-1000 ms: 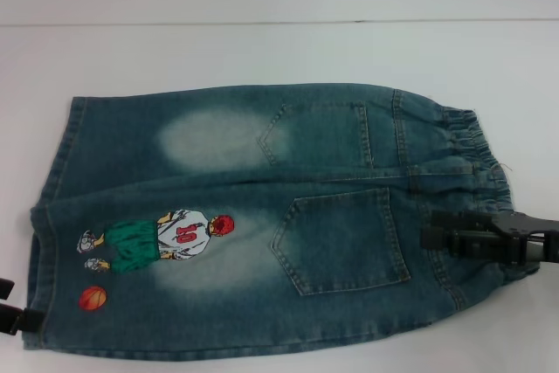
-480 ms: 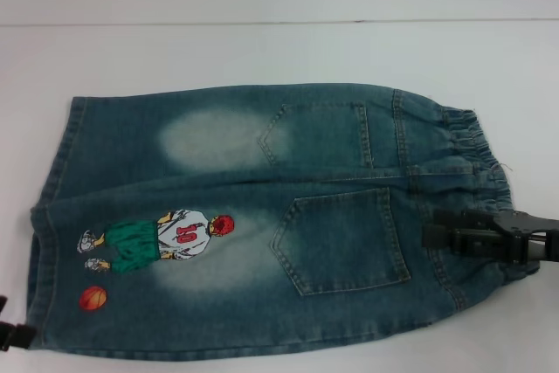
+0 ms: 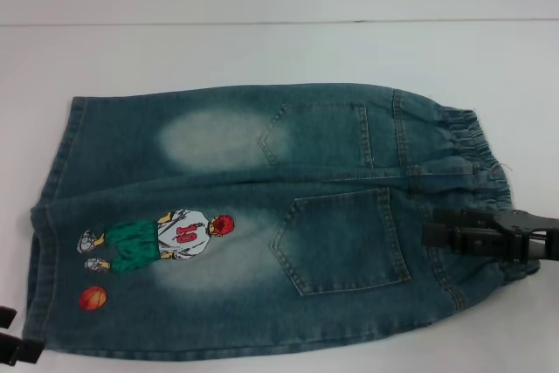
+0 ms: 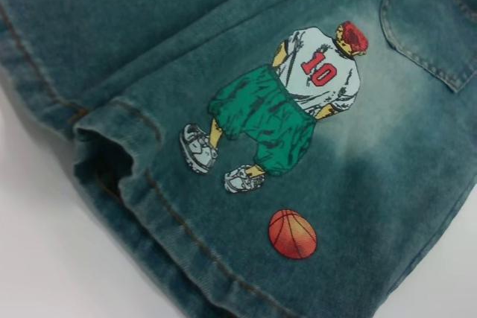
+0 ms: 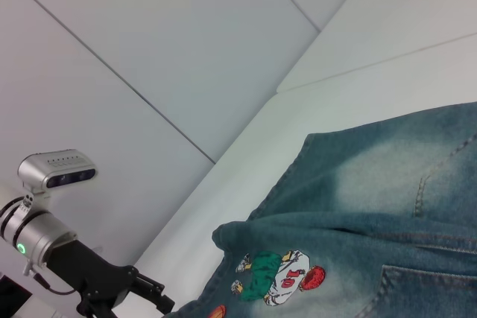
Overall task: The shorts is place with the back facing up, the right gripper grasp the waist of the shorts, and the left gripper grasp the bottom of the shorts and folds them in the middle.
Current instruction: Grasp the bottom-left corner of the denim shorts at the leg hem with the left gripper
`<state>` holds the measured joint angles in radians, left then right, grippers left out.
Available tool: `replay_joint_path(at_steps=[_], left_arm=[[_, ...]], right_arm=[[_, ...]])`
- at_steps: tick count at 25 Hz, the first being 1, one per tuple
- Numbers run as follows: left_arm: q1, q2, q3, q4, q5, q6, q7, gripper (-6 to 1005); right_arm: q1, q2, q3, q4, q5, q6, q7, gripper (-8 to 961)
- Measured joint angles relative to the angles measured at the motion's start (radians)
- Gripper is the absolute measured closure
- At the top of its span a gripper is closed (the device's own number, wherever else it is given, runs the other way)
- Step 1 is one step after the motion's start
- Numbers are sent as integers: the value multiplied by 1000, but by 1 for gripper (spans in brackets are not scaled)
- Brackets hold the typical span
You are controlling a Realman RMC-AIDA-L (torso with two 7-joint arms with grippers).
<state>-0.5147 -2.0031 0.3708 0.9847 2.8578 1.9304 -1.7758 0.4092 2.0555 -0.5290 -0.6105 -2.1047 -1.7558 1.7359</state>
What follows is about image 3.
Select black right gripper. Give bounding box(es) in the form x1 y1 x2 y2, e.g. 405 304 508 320
421 208 559 265

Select blue denim shorts with print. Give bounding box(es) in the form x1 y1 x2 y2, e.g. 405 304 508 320
24 79 542 363

